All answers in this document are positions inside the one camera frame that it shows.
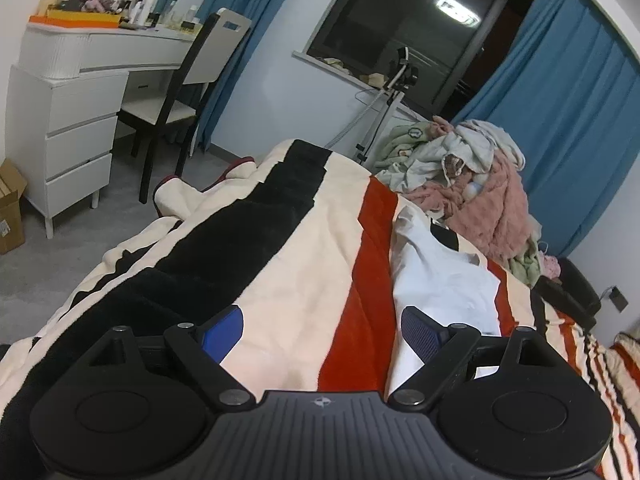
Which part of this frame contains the white dressing table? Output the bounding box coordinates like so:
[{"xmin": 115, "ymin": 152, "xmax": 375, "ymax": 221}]
[{"xmin": 4, "ymin": 23, "xmax": 194, "ymax": 237}]

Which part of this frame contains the white t-shirt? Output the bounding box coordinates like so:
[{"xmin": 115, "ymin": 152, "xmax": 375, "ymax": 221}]
[{"xmin": 387, "ymin": 204, "xmax": 504, "ymax": 396}]

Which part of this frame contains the pile of light clothes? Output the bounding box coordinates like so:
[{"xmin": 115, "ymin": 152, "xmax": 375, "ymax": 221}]
[{"xmin": 373, "ymin": 116, "xmax": 560, "ymax": 287}]

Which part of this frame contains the right blue curtain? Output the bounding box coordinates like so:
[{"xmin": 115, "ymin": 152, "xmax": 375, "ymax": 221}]
[{"xmin": 454, "ymin": 0, "xmax": 639, "ymax": 256}]

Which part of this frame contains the black armchair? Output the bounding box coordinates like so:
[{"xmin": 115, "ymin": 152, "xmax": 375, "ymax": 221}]
[{"xmin": 533, "ymin": 258, "xmax": 601, "ymax": 332}]

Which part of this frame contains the wall power socket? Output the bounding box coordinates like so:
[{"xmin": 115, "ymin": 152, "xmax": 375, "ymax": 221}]
[{"xmin": 608, "ymin": 286, "xmax": 629, "ymax": 312}]

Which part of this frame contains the dark window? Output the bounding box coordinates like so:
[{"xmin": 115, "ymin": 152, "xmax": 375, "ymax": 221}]
[{"xmin": 307, "ymin": 0, "xmax": 534, "ymax": 119}]

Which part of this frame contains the cardboard box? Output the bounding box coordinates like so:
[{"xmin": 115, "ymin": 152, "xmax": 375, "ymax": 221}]
[{"xmin": 0, "ymin": 158, "xmax": 27, "ymax": 255}]

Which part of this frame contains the striped fleece blanket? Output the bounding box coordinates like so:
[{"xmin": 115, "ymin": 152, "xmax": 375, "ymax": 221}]
[{"xmin": 1, "ymin": 140, "xmax": 639, "ymax": 479}]

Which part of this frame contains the white black chair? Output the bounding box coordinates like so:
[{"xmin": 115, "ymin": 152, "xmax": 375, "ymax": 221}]
[{"xmin": 117, "ymin": 8, "xmax": 252, "ymax": 204}]

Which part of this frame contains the camera tripod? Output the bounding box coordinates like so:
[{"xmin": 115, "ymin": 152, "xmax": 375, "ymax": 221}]
[{"xmin": 324, "ymin": 46, "xmax": 419, "ymax": 165}]

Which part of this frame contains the pink fluffy blanket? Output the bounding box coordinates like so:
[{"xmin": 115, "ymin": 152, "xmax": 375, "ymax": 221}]
[{"xmin": 402, "ymin": 119, "xmax": 533, "ymax": 263}]

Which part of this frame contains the orange tray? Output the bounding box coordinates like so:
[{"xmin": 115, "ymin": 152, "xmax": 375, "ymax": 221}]
[{"xmin": 28, "ymin": 9, "xmax": 122, "ymax": 28}]

